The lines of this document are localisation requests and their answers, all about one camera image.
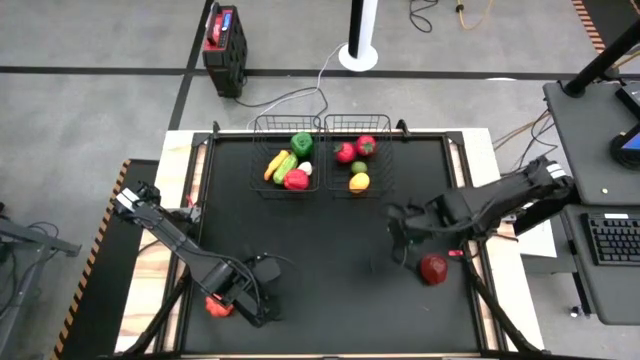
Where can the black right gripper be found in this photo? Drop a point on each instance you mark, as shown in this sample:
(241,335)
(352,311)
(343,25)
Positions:
(425,217)

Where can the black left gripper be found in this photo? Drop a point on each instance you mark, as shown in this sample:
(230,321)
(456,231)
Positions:
(250,302)

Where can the orange mini pumpkin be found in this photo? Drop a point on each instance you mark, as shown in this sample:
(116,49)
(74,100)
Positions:
(219,308)

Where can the yellow lemon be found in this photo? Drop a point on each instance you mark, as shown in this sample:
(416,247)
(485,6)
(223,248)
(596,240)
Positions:
(359,183)

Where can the green lime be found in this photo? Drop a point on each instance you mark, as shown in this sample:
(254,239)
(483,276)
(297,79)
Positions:
(359,167)

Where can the white garlic bulb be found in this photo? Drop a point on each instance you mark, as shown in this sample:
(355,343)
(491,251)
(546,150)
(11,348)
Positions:
(306,167)

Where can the red bell pepper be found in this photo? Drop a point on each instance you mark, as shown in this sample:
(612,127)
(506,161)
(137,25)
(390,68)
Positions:
(296,180)

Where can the light green cucumber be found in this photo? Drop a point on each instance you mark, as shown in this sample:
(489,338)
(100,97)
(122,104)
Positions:
(285,169)

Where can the green bell pepper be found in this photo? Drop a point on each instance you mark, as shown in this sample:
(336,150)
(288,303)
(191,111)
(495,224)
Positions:
(302,145)

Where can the orange toy carrot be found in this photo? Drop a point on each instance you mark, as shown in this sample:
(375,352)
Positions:
(275,166)

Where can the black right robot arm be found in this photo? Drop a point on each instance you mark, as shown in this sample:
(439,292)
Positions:
(505,192)

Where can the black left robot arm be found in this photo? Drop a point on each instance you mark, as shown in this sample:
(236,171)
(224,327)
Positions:
(175,240)

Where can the dark red apple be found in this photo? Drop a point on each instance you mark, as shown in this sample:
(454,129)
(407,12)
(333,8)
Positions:
(433,270)

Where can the red tag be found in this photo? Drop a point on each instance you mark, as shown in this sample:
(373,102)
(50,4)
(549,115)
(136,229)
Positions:
(454,253)

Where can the black mat with hazard stripe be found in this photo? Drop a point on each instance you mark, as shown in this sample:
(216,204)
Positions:
(107,280)

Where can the grey desk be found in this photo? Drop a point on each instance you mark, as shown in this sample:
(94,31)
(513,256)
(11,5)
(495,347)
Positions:
(580,150)

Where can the black keyboard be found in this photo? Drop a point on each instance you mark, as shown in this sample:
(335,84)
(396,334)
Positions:
(615,240)

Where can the black pole with white base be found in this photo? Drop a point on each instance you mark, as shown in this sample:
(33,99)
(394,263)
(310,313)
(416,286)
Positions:
(361,25)

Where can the black device with blue screen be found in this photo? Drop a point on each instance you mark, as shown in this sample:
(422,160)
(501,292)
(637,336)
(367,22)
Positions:
(631,145)

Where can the red and black battery box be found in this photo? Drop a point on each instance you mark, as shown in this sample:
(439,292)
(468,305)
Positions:
(227,55)

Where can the black monitor stand pole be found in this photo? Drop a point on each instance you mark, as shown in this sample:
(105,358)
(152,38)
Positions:
(600,62)

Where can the black table frame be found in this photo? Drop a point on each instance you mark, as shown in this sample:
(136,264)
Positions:
(456,145)

